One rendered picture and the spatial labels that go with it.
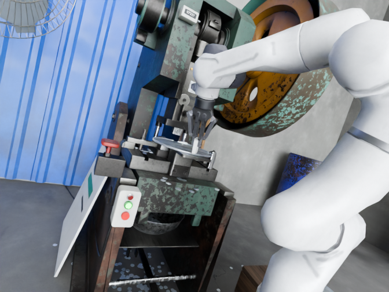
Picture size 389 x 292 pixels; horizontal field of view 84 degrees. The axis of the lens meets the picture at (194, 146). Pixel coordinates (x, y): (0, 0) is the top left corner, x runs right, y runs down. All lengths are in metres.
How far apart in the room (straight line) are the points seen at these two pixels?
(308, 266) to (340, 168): 0.22
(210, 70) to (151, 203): 0.58
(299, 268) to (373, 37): 0.43
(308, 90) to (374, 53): 0.66
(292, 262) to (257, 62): 0.45
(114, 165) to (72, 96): 1.41
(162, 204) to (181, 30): 0.73
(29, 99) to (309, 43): 2.01
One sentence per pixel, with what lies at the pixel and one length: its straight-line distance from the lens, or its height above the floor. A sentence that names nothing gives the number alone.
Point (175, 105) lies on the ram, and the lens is 1.04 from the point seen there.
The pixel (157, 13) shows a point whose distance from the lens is 1.05.
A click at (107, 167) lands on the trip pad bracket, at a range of 0.84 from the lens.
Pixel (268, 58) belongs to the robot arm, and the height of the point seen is 1.10.
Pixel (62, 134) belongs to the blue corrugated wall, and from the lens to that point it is 2.22.
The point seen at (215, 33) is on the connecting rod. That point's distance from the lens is 1.15.
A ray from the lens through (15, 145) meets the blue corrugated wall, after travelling 2.27.
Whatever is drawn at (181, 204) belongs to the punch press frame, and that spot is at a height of 0.55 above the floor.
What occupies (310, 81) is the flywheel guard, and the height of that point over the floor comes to 1.21.
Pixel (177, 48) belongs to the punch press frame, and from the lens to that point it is 1.00.
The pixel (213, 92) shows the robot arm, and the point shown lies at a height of 1.03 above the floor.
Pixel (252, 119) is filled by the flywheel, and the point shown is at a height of 1.01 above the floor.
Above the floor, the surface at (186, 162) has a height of 0.72.
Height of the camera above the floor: 0.92
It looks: 6 degrees down
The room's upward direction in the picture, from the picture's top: 17 degrees clockwise
